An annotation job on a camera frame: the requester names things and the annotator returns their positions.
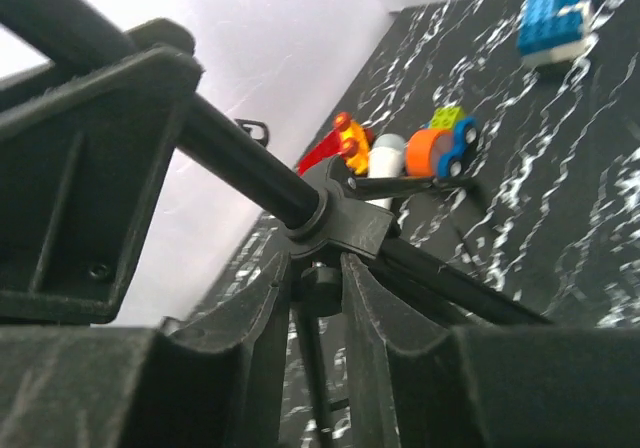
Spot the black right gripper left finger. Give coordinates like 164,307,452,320
1,253,290,447

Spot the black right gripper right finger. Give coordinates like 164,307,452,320
341,255,639,447

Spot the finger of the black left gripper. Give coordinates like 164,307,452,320
1,19,201,324

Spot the black desktop microphone stand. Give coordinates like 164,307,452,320
235,118,270,147

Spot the black tripod music stand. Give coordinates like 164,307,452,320
1,0,544,447

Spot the white microphone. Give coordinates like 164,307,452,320
364,133,407,212

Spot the orange blue toy car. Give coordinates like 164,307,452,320
405,105,479,178

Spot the red toy brick house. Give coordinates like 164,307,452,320
296,112,376,176

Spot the blue white brick stack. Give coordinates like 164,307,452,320
517,0,594,69

